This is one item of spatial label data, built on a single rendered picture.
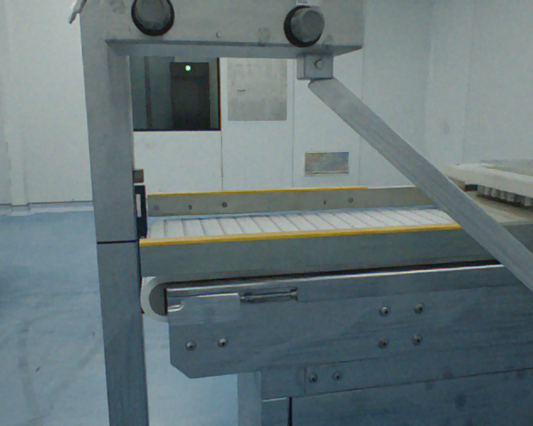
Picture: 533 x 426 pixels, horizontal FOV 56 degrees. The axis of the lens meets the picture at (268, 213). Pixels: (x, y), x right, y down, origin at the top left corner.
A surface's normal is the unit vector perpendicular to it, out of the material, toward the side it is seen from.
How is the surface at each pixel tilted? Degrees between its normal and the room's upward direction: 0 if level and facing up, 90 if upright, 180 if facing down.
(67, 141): 90
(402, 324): 90
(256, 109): 90
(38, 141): 90
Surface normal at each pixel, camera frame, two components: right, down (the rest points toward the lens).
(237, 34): 0.21, 0.20
